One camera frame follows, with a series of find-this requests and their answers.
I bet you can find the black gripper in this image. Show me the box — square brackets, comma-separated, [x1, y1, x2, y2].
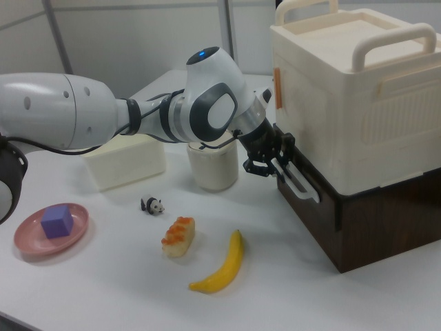
[238, 119, 296, 179]

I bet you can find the dark drawer with white handle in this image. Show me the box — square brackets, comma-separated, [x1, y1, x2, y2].
[271, 148, 342, 232]

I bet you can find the dark wood drawer cabinet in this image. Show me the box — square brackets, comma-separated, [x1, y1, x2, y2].
[276, 151, 441, 274]

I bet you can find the cream open plastic bin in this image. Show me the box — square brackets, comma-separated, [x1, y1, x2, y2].
[81, 133, 167, 192]

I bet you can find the cream mini trash can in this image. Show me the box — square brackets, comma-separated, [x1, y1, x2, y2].
[187, 139, 240, 192]

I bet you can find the orange tab on box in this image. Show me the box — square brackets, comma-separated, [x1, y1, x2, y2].
[272, 67, 285, 110]

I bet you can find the yellow toy banana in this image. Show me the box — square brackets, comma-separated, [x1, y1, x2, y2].
[188, 229, 245, 294]

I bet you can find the toy salmon roe sushi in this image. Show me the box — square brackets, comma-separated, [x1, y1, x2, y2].
[161, 216, 196, 259]

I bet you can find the toy panda figure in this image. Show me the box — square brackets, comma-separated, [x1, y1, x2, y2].
[139, 195, 166, 216]

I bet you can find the purple cube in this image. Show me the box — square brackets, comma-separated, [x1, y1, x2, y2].
[40, 204, 74, 240]

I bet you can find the pink plate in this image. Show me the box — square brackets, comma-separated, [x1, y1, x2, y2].
[13, 202, 90, 257]

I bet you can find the cream storage box with handles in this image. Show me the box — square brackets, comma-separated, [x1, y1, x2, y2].
[269, 0, 441, 189]

